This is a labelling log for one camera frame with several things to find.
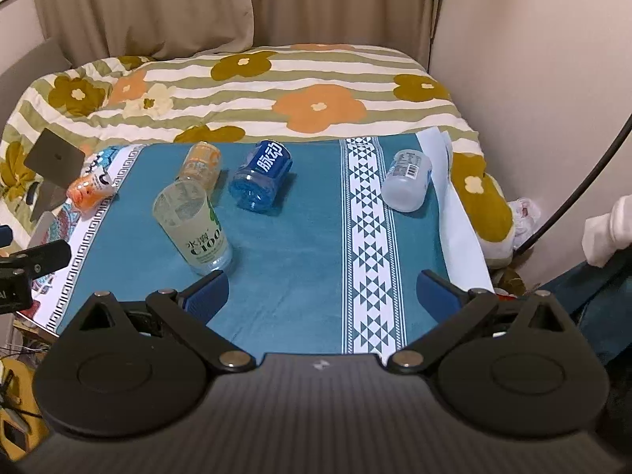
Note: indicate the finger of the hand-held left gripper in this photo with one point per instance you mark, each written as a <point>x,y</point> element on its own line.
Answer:
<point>44,255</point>
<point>4,235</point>

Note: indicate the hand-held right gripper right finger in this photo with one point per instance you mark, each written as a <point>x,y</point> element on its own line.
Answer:
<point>437,296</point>

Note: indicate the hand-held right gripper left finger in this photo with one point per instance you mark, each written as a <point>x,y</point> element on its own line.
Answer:
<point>207,296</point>

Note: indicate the clear C100 green-label bottle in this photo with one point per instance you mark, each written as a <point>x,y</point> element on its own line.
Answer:
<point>195,227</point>

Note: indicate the small orange-white bottle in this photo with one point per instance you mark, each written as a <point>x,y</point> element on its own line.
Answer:
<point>89,190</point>

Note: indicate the grey folding stand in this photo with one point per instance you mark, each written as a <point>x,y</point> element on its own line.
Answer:
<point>54,158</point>

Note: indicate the teal patterned tablecloth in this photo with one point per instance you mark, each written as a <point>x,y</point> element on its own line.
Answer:
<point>306,256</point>

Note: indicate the yellow tool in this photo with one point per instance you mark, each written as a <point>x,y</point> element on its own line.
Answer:
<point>17,405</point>

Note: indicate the white plastic bag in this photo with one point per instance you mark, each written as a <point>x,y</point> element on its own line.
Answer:
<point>526,219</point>

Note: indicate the white frosted bottle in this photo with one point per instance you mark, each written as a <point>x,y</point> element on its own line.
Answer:
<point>407,180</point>

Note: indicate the orange-label clear bottle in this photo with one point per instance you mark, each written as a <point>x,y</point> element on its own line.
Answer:
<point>201,163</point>

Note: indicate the blue-label clear bottle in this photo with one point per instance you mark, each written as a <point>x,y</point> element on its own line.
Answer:
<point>261,173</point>

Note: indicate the person's leg in jeans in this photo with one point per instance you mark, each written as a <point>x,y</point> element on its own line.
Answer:
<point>592,301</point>

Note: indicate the grey headboard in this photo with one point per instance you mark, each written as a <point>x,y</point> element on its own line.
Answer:
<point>29,69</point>

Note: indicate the floral striped blanket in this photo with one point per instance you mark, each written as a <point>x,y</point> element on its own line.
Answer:
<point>276,84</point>

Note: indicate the beige curtain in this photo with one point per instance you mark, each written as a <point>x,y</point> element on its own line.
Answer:
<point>340,0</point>
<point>138,5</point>

